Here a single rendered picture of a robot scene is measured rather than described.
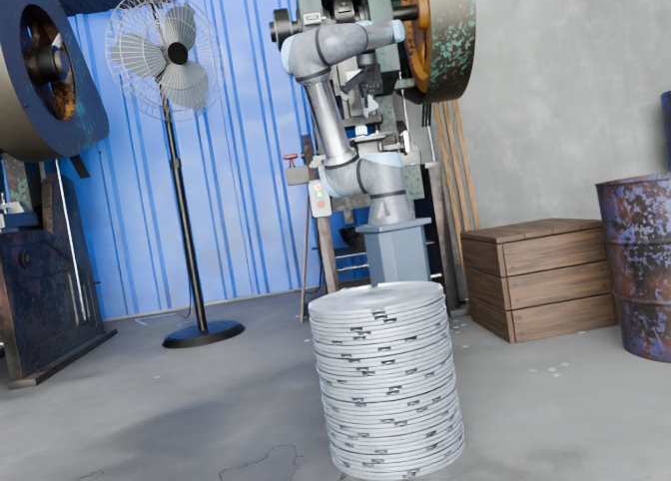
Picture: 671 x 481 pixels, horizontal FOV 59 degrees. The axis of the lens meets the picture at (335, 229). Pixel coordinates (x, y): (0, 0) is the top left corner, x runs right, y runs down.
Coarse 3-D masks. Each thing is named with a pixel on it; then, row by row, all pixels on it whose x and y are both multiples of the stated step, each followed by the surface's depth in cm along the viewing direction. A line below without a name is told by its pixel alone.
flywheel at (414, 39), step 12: (408, 0) 290; (420, 0) 258; (420, 12) 258; (408, 24) 294; (420, 24) 262; (408, 36) 294; (420, 36) 278; (408, 48) 294; (420, 48) 282; (408, 60) 296; (420, 60) 286; (420, 72) 283; (420, 84) 279
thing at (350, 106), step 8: (336, 64) 256; (344, 64) 256; (352, 64) 256; (344, 72) 256; (352, 72) 256; (344, 80) 256; (352, 88) 257; (344, 96) 255; (352, 96) 256; (344, 104) 257; (352, 104) 253; (360, 104) 254; (344, 112) 257; (352, 112) 254; (360, 112) 254; (368, 112) 254; (376, 112) 258
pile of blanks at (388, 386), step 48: (336, 336) 118; (384, 336) 112; (432, 336) 115; (336, 384) 117; (384, 384) 112; (432, 384) 115; (336, 432) 119; (384, 432) 115; (432, 432) 115; (384, 480) 114
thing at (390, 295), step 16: (352, 288) 140; (384, 288) 135; (400, 288) 132; (416, 288) 129; (320, 304) 128; (336, 304) 124; (352, 304) 121; (368, 304) 119; (384, 304) 116; (400, 304) 112
